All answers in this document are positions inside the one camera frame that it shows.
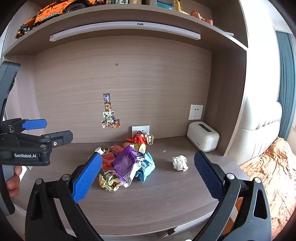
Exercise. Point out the yellow green wrapper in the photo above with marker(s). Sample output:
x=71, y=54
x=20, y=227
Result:
x=108, y=180

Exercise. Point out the gold pagoda model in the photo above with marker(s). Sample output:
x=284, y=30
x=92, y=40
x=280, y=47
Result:
x=177, y=5

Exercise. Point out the red crumpled snack bag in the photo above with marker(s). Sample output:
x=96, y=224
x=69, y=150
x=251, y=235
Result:
x=137, y=139

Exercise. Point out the small round metal can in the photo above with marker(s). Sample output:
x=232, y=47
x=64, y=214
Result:
x=140, y=148

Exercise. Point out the orange toy figure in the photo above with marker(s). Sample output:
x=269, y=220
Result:
x=201, y=16

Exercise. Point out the orange brick toy car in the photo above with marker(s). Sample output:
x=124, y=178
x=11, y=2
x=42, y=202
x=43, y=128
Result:
x=53, y=10

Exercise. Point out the grey blue curtain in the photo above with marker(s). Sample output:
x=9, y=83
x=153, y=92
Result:
x=286, y=81

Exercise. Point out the cluster of cartoon stickers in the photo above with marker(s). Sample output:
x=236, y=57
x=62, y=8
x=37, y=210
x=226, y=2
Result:
x=109, y=115

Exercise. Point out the light blue wrapper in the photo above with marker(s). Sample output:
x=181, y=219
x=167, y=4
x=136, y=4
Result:
x=145, y=171

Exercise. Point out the white paper ball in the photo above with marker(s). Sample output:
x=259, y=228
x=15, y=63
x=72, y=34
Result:
x=180, y=163

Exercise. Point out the purple foil wrapper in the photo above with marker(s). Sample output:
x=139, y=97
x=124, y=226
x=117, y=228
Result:
x=124, y=160

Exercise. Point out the row of books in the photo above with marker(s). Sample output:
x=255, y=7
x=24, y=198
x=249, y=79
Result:
x=124, y=1

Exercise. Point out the white wall socket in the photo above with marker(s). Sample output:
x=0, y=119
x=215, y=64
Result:
x=195, y=112

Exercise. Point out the blue box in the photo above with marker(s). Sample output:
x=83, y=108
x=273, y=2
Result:
x=164, y=3

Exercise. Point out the white rounded desktop box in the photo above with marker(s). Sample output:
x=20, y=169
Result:
x=201, y=136

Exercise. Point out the white padded bed headboard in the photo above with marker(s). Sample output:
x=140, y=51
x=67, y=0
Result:
x=261, y=129

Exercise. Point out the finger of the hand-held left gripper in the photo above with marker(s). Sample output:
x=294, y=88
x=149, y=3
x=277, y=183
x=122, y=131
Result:
x=34, y=124
x=57, y=138

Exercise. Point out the loose white socket plate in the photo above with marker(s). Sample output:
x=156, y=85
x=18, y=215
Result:
x=138, y=129

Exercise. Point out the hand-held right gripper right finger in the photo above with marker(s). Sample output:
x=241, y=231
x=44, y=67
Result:
x=208, y=176

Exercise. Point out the white light bar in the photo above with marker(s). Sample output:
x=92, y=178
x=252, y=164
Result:
x=124, y=26

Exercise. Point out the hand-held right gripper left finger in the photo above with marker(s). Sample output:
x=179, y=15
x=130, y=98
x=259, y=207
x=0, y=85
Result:
x=86, y=178

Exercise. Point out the red gold cardboard box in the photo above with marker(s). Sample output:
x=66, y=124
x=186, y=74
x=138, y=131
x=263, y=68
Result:
x=107, y=161

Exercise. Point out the person's left hand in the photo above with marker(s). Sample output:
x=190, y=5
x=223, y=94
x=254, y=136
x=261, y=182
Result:
x=13, y=185

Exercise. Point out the wooden wall shelf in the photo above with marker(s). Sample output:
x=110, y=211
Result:
x=115, y=16

